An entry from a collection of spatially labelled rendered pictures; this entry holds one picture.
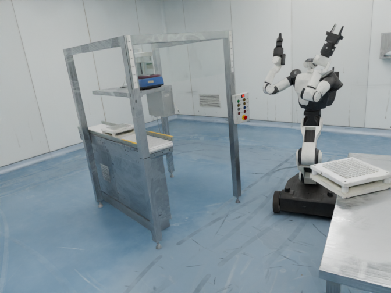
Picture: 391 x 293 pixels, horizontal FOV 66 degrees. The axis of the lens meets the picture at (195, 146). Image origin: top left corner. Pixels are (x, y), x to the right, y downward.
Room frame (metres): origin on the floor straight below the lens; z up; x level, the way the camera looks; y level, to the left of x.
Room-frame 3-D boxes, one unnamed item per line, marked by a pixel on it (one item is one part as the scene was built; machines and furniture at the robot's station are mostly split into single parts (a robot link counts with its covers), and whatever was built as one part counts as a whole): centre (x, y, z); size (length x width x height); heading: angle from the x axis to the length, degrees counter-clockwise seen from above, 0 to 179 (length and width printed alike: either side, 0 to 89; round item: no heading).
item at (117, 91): (2.47, 0.48, 1.24); 0.62 x 0.38 x 0.04; 40
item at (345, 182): (1.29, -0.70, 0.88); 0.25 x 0.24 x 0.02; 102
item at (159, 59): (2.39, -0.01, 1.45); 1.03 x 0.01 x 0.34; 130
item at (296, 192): (2.58, -1.04, 0.19); 0.64 x 0.52 x 0.33; 153
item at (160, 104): (2.41, 0.24, 1.13); 0.22 x 0.11 x 0.20; 40
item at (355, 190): (1.29, -0.70, 0.83); 0.24 x 0.24 x 0.02; 12
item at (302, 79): (2.62, -1.09, 1.08); 0.34 x 0.30 x 0.36; 17
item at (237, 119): (2.72, -0.45, 0.96); 0.17 x 0.06 x 0.26; 130
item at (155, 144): (2.77, 0.71, 0.79); 1.35 x 0.25 x 0.05; 40
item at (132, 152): (2.77, 0.71, 0.76); 1.30 x 0.29 x 0.10; 40
